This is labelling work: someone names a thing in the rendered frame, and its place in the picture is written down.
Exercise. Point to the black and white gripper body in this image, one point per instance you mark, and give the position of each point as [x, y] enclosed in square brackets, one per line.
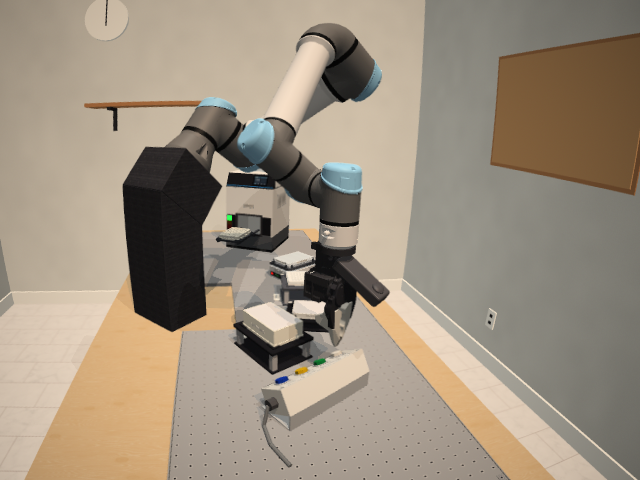
[319, 285]

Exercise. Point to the beige control panel with coloured buttons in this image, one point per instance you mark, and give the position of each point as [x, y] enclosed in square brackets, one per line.
[310, 392]

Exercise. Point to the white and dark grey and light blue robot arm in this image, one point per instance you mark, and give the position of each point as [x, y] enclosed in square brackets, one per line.
[336, 189]

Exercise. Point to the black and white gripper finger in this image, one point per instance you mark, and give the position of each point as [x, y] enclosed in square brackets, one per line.
[330, 319]
[347, 311]

